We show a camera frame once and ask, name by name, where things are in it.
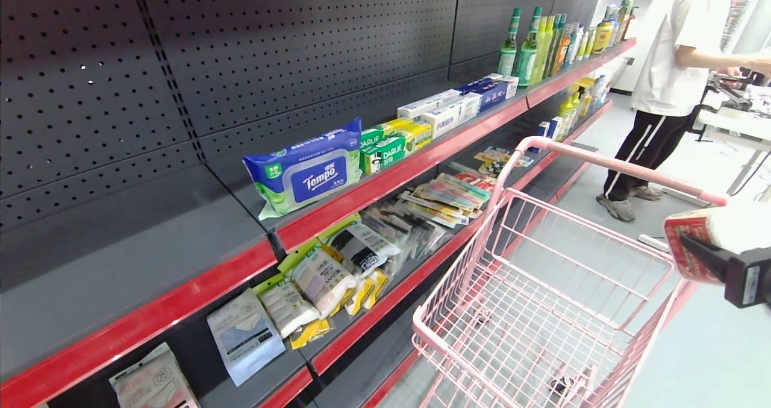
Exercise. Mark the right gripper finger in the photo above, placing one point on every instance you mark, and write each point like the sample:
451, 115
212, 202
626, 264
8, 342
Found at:
706, 257

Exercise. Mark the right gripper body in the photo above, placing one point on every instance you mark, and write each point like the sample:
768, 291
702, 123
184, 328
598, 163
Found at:
738, 275

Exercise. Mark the red and white pack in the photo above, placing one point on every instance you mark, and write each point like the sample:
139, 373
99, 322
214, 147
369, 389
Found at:
729, 227

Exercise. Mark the pink shopping cart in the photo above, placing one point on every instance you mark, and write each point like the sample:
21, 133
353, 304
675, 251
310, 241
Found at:
545, 150

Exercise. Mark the black shop shelf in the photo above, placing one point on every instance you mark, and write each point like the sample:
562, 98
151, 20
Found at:
150, 82

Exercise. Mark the white table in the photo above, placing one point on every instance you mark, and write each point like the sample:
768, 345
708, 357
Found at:
738, 122

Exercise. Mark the yellow spray bottle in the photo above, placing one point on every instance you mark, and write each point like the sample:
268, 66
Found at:
569, 109

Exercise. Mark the blue small box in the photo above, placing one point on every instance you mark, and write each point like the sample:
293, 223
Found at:
540, 134

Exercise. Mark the person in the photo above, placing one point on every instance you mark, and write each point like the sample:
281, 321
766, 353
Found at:
674, 52

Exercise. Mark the colourful card pack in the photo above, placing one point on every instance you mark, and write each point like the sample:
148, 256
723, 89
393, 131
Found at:
500, 155

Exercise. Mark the yellow plastic bottle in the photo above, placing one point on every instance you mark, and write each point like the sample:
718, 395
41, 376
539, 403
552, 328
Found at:
602, 37

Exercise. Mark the red toothbrush pack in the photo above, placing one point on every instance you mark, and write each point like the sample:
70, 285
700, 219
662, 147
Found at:
476, 179

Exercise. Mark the white plastic bottle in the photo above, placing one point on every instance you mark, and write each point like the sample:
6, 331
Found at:
583, 43

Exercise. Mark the orange and white box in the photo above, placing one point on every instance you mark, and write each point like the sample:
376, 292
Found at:
570, 43

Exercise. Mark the green spray bottle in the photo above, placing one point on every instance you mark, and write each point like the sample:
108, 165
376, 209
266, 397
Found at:
624, 16

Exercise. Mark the green tall box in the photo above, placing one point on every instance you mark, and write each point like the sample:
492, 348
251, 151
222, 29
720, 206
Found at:
555, 43

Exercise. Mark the light green plastic bottle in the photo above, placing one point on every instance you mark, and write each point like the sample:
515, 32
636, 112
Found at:
543, 46

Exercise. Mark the dark green glass bottle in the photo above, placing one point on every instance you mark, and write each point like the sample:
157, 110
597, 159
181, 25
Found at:
509, 55
527, 58

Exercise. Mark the blue toothpaste box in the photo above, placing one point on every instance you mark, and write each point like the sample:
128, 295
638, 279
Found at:
489, 93

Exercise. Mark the white toothpaste box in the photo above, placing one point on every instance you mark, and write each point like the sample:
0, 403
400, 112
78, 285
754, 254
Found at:
430, 102
449, 116

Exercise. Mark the clear comb pack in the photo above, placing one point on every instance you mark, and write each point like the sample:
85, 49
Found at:
409, 230

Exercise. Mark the yellow green toothpaste box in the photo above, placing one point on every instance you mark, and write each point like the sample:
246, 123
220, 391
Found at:
412, 132

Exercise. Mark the yellow small pack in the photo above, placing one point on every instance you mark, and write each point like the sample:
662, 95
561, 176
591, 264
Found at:
368, 287
310, 332

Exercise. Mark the black and white pack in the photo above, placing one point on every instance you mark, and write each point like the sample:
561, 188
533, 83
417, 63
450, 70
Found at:
364, 248

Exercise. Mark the white cotton pad pack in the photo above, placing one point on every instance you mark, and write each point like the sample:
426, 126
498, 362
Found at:
322, 278
289, 308

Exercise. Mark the blue wet wipes pack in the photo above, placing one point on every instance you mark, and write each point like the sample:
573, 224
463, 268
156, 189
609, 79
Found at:
313, 173

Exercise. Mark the green card pack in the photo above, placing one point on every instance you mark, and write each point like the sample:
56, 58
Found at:
301, 254

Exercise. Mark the white blue tissue pack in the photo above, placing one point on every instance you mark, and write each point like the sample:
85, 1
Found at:
244, 335

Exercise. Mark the white pink tissue pack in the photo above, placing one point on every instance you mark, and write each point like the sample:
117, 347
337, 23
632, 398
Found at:
153, 381

